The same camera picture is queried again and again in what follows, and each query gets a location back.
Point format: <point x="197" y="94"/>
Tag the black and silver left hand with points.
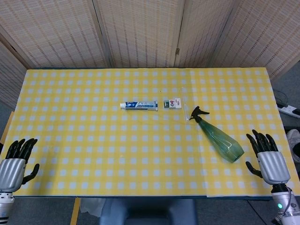
<point x="10" y="172"/>

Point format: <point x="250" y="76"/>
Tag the black and silver right hand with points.
<point x="273" y="165"/>

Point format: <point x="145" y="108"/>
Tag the green spray bottle black trigger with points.
<point x="219" y="138"/>

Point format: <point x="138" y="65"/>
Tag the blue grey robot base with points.
<point x="147" y="212"/>

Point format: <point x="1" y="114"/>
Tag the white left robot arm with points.
<point x="4" y="206"/>

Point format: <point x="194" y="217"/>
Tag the white power strip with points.
<point x="289" y="109"/>

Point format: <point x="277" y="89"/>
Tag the yellow wooden table leg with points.
<point x="75" y="211"/>

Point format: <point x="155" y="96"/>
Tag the white plastic bag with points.
<point x="92" y="207"/>

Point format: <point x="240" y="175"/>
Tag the woven folding screen panel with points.
<point x="264" y="35"/>
<point x="54" y="32"/>
<point x="9" y="77"/>
<point x="201" y="32"/>
<point x="140" y="32"/>

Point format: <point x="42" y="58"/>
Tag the clear plastic tube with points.
<point x="184" y="105"/>

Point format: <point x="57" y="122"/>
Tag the yellow white checked tablecloth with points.
<point x="117" y="152"/>

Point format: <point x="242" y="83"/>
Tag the small white red green box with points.
<point x="173" y="103"/>

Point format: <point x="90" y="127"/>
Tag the blue white toothpaste tube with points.
<point x="140" y="105"/>

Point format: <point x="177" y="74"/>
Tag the brass screen hinge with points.
<point x="177" y="51"/>

